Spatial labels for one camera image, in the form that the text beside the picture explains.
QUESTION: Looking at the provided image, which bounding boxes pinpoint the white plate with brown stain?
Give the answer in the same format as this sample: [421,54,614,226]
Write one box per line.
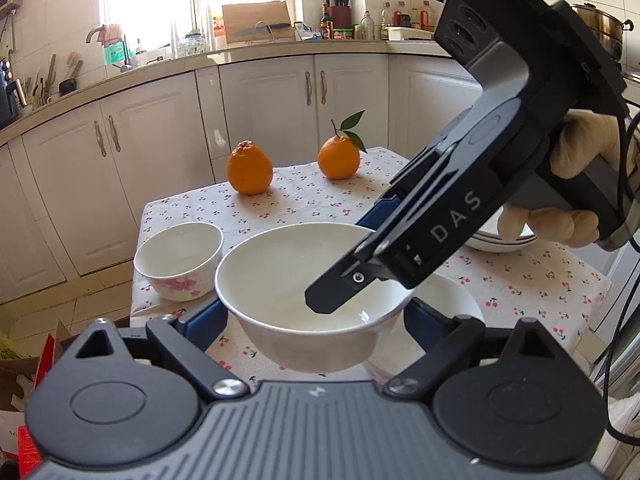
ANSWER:
[465,240,538,254]

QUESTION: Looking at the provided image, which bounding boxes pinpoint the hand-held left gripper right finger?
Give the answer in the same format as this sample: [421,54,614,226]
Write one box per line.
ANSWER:
[382,297,576,401]

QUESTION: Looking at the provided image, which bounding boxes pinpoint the red knife block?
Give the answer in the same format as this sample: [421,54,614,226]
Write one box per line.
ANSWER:
[324,0,354,31]

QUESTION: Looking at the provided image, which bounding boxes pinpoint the black utensil holder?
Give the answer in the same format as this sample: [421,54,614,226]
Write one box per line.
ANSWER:
[59,52,84,96]

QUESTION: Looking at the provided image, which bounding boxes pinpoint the red printed carton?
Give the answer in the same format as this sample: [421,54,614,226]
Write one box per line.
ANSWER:
[17,332,57,478]

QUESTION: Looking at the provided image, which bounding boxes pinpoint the beige kitchen countertop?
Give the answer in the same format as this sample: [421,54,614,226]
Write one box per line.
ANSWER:
[0,39,451,146]

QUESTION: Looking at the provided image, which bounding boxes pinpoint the brown cardboard box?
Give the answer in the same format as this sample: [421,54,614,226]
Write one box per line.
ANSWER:
[0,320,73,413]

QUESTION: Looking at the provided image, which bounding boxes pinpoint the large steel pot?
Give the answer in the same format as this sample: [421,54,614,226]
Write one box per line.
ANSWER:
[570,2,634,62]

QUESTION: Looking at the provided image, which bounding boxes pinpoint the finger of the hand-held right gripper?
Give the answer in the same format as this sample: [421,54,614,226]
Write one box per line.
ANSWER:
[305,232,416,316]
[356,135,468,233]

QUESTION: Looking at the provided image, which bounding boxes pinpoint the steel faucet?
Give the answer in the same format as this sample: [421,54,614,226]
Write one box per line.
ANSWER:
[85,25,135,72]

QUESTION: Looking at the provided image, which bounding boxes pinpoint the wooden cutting board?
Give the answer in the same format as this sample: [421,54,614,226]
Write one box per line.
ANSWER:
[221,1,296,44]

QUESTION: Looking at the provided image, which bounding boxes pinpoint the black countertop appliance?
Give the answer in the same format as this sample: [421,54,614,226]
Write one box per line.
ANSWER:
[0,57,27,131]

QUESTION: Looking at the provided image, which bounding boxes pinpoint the cherry print tablecloth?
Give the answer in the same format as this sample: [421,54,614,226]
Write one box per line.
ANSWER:
[129,146,613,392]

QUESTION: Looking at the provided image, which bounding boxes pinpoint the glass jar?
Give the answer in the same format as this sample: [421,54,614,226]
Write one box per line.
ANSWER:
[176,32,209,59]

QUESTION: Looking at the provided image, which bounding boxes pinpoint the person's right hand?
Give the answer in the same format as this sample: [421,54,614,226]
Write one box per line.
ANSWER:
[497,109,631,249]

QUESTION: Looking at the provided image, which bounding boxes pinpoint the orange with green leaf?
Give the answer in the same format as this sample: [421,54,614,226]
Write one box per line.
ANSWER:
[317,110,368,181]

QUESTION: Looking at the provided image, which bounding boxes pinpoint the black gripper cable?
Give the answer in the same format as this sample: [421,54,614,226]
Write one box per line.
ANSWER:
[600,105,640,443]

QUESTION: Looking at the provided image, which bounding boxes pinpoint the white kitchen cabinets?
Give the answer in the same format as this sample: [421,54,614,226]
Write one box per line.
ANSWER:
[0,52,478,306]

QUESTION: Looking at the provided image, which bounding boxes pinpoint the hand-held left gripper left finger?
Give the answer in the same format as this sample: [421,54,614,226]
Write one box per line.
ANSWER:
[75,300,251,403]

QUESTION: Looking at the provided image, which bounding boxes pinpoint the white plastic box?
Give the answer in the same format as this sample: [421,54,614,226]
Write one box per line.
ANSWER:
[387,26,435,41]

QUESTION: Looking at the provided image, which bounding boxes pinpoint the pointed orange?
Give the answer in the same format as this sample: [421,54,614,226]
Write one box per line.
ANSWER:
[227,140,274,196]

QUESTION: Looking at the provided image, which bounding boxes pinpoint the white bowl with pink flowers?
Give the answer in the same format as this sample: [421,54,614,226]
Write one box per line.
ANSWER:
[133,222,224,302]
[397,272,486,342]
[215,222,416,373]

